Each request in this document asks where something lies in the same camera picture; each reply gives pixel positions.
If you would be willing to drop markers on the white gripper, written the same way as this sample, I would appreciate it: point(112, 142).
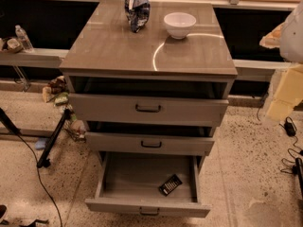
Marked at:
point(293, 38)

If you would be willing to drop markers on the black rxbar chocolate bar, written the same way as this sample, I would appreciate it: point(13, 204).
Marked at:
point(170, 185)

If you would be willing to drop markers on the grey drawer cabinet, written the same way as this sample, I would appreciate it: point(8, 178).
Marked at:
point(109, 59)

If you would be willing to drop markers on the grey middle drawer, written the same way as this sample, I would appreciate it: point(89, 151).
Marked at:
point(154, 144)

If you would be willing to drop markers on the grey drawer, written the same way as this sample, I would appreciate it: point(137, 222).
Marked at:
point(154, 144)
point(149, 110)
point(128, 183)

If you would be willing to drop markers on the grey bottom drawer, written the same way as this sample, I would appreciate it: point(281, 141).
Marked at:
point(128, 183)

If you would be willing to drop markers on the grey top drawer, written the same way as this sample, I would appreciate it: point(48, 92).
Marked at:
point(149, 110)

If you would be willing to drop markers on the black power adapter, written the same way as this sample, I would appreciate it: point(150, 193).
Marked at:
point(289, 127)

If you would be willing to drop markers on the white bowl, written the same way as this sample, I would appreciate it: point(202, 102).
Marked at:
point(179, 24)

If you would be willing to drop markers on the blue chip bag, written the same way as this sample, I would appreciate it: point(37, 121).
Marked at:
point(137, 13)

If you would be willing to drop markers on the pile of snack packages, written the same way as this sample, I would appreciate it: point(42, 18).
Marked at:
point(56, 91)

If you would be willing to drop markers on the black tripod leg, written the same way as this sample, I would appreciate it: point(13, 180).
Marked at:
point(44, 161)

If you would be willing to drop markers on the clear water bottle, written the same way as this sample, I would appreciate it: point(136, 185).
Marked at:
point(24, 39)

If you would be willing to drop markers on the small basket with items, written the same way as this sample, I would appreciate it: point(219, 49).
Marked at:
point(10, 45)

